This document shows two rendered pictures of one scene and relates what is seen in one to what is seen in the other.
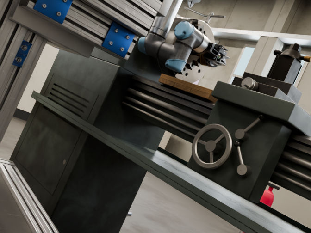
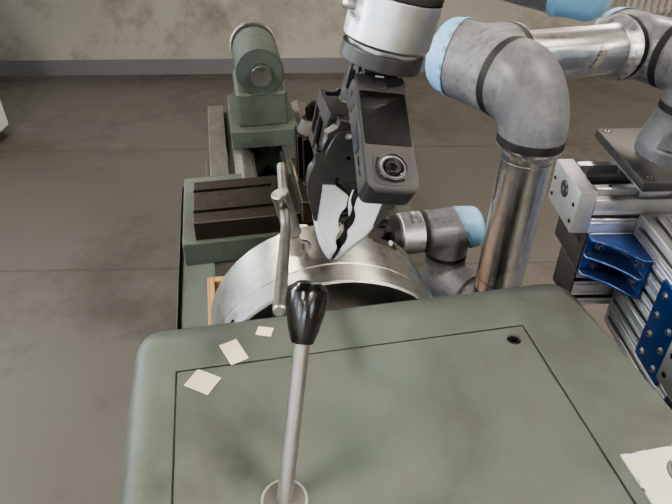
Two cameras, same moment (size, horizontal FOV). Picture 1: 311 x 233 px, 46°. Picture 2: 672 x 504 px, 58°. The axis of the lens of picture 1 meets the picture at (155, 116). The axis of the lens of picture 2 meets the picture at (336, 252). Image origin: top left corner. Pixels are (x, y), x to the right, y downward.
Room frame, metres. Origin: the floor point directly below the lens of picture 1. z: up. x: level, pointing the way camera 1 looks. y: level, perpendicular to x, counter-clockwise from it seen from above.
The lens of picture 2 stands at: (2.36, 0.36, 1.68)
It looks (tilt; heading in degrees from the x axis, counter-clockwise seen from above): 36 degrees down; 215
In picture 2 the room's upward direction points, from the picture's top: straight up
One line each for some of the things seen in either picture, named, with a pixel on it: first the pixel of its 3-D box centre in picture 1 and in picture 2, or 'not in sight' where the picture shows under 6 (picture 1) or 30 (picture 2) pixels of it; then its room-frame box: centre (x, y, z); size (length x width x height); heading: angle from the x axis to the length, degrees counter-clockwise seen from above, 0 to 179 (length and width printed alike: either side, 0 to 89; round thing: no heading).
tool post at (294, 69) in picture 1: (284, 71); (313, 152); (1.39, -0.37, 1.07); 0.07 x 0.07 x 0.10; 45
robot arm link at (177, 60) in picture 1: (174, 55); (449, 277); (1.51, 0.03, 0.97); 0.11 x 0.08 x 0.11; 68
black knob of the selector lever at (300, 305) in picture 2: not in sight; (307, 310); (2.09, 0.15, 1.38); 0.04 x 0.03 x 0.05; 45
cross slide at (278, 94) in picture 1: (278, 107); (288, 201); (1.43, -0.42, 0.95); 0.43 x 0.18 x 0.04; 135
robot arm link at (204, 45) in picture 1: (199, 42); (407, 231); (1.55, -0.04, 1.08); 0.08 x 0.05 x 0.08; 45
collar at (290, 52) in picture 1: (292, 55); (314, 123); (1.38, -0.37, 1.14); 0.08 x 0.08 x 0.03
